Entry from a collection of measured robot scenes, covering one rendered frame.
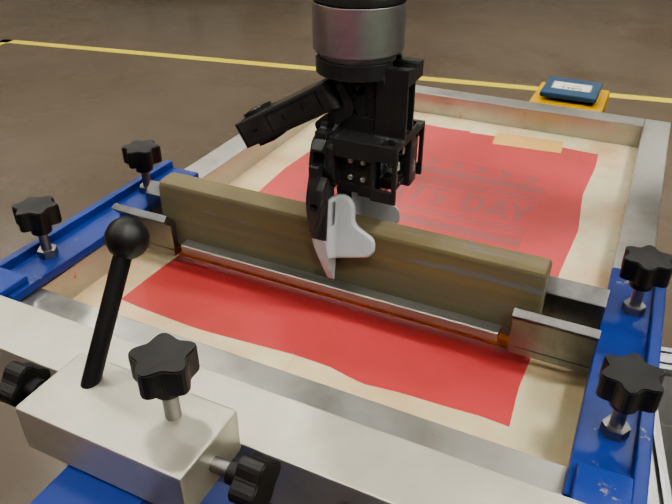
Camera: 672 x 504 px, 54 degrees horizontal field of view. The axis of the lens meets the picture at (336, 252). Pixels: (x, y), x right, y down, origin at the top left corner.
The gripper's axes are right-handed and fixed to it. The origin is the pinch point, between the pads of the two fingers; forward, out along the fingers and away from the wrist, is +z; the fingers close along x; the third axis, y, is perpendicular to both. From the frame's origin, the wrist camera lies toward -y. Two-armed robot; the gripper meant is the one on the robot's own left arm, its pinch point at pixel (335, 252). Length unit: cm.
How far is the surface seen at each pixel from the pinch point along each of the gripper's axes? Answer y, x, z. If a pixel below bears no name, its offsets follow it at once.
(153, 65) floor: -287, 307, 102
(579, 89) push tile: 14, 76, 5
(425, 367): 11.8, -5.5, 6.2
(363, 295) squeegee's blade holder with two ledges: 4.2, -2.7, 2.2
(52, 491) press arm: -2.3, -34.4, -2.4
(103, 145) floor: -221, 184, 102
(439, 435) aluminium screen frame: 16.1, -15.9, 2.7
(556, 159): 14.7, 46.4, 6.3
